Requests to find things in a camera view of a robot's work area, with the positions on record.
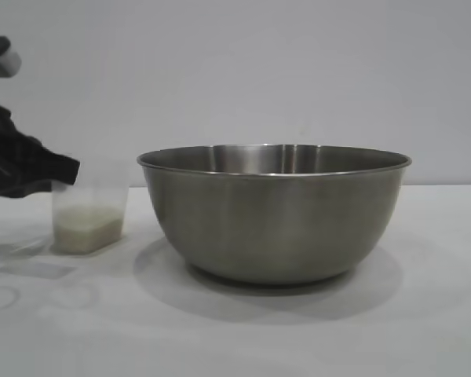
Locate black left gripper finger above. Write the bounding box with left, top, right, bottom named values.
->
left=0, top=134, right=82, bottom=199

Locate clear plastic measuring cup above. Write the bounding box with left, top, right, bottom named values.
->
left=49, top=156, right=133, bottom=257

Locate white uncooked rice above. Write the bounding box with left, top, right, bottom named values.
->
left=54, top=203, right=124, bottom=254

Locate stainless steel mixing bowl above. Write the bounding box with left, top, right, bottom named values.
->
left=136, top=144, right=414, bottom=286

